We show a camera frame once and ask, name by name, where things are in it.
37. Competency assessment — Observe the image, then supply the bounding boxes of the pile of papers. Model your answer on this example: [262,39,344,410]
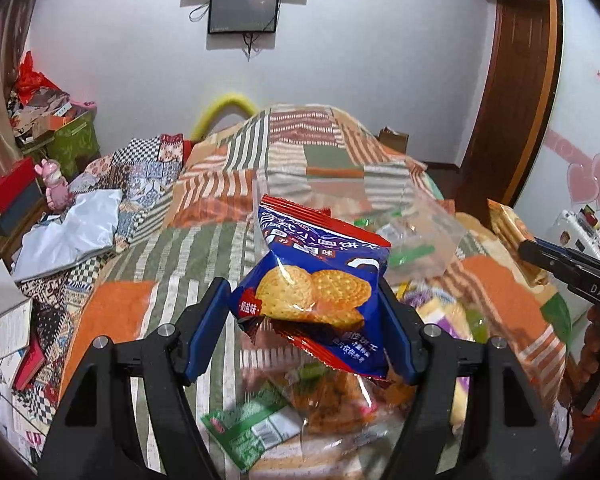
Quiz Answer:
[7,85,98,148]

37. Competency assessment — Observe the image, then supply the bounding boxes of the dark grey box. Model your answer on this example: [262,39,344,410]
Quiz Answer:
[0,180,46,237]

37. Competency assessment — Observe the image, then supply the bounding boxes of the checkered patterned quilt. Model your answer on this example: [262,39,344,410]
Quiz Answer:
[0,132,198,466]

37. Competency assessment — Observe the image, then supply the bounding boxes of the brown wooden door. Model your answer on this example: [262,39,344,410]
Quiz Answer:
[452,0,556,211]

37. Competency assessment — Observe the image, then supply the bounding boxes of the clear plastic container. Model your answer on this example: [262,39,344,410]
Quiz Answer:
[252,165,468,281]

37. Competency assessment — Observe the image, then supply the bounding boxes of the small wall monitor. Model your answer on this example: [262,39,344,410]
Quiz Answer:
[207,0,281,36]

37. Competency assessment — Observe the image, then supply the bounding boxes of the orange snack bag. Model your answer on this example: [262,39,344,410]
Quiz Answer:
[280,360,416,436]

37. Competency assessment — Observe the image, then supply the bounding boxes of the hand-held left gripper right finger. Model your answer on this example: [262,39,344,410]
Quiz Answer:
[377,280,563,480]

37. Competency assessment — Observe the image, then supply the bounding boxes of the white sliding wardrobe door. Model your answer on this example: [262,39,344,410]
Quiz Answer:
[500,0,600,311]

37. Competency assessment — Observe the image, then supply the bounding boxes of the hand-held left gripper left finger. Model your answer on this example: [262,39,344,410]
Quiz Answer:
[37,276,232,480]

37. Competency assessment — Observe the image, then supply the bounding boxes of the green snack packet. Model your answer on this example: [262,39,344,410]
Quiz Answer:
[200,382,303,473]

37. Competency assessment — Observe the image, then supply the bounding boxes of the open notebook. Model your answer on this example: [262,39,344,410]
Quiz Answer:
[0,260,35,361]

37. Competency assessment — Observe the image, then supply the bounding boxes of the cardboard box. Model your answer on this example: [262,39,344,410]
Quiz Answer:
[378,127,411,154]

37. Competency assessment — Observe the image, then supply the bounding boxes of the red plastic bag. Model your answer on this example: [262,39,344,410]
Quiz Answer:
[17,51,56,106]

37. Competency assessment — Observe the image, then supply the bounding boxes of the pink rabbit toy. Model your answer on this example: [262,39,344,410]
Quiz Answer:
[34,157,73,211]

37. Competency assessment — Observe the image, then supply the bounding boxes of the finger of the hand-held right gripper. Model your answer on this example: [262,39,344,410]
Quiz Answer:
[532,238,600,267]
[518,241,581,283]

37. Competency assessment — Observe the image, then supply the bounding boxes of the purple snack packet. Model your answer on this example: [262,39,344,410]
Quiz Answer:
[410,282,463,338]

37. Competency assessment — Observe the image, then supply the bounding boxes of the striped brown curtain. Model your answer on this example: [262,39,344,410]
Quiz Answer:
[0,0,66,276]

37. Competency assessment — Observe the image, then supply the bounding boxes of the white cloth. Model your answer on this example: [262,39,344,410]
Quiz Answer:
[12,189,124,283]

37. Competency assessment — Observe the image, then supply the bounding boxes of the blue cracker packet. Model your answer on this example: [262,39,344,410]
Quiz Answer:
[230,194,393,380]

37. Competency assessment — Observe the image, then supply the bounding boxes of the pink heart stickers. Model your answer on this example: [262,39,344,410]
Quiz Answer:
[547,127,600,211]

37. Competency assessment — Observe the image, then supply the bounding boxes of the red book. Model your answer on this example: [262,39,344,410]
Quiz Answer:
[11,332,46,392]

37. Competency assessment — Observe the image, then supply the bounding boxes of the striped patchwork bedspread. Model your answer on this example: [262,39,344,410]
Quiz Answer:
[60,104,573,480]

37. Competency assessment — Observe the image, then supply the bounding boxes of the green storage box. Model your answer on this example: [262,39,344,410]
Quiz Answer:
[22,110,101,181]

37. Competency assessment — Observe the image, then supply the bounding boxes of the wooden bedside cabinet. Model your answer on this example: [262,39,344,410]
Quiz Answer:
[0,195,51,263]

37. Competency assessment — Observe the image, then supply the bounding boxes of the red box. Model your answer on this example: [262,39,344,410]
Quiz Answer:
[0,156,40,216]

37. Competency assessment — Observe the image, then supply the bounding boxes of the yellow foam tube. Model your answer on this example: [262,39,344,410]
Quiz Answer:
[190,91,258,143]

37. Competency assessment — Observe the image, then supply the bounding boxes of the group of small bottles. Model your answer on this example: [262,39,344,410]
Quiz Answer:
[552,202,600,263]

